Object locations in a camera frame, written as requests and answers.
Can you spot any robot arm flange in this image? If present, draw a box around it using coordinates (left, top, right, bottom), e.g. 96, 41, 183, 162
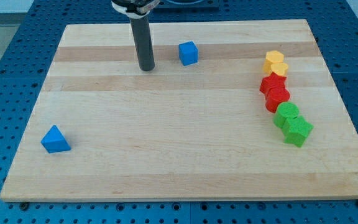
111, 0, 160, 19

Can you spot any blue cube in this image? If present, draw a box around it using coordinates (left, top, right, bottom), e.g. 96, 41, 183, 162
178, 41, 198, 66

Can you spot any yellow hexagon block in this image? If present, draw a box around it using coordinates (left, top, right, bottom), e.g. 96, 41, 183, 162
263, 50, 285, 75

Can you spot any wooden board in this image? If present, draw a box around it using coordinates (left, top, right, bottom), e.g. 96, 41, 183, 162
0, 19, 358, 202

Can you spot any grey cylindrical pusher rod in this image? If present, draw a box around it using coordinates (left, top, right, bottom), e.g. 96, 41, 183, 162
130, 16, 155, 71

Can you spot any red cylinder block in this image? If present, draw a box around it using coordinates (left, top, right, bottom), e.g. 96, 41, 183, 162
265, 87, 290, 113

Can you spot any red star block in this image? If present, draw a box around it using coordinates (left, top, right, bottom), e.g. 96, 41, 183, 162
259, 72, 287, 99

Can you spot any green cylinder block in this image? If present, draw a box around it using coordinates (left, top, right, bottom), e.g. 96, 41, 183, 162
273, 101, 300, 128

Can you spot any yellow heart block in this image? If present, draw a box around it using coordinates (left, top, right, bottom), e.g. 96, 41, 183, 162
270, 62, 289, 77

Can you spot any green star block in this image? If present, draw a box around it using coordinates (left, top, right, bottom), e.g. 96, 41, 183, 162
282, 116, 314, 147

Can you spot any blue triangular prism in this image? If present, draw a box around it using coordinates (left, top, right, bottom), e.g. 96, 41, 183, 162
40, 125, 71, 154

